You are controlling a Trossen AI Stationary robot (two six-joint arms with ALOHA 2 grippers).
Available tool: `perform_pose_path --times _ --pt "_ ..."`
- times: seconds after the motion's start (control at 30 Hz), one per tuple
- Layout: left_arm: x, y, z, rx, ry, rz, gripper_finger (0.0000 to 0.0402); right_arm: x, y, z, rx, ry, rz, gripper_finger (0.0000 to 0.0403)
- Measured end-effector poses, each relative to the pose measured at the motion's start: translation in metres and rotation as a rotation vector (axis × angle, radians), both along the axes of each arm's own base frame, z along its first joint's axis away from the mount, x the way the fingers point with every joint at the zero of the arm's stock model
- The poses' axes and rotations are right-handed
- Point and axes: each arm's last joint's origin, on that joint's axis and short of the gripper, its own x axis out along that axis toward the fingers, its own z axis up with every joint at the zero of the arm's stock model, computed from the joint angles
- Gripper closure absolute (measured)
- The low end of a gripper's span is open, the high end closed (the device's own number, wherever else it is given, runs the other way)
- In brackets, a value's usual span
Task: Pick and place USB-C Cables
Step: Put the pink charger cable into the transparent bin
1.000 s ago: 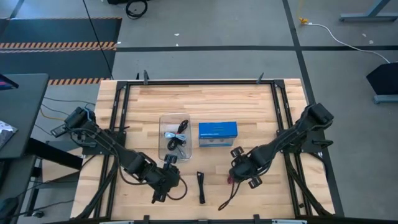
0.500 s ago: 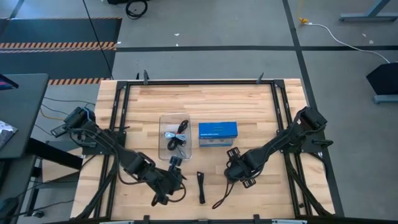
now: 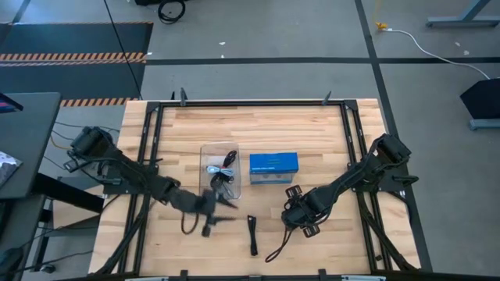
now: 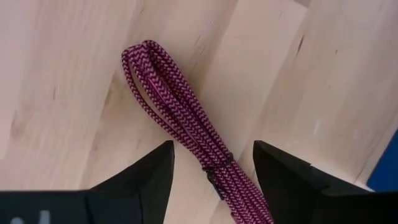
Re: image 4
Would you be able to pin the blue PlayStation cardboard box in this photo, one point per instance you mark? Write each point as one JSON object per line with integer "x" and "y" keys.
{"x": 387, "y": 168}

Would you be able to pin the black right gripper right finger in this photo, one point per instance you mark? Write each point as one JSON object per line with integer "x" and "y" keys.
{"x": 311, "y": 205}

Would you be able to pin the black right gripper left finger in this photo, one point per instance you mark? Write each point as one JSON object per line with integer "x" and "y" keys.
{"x": 124, "y": 205}

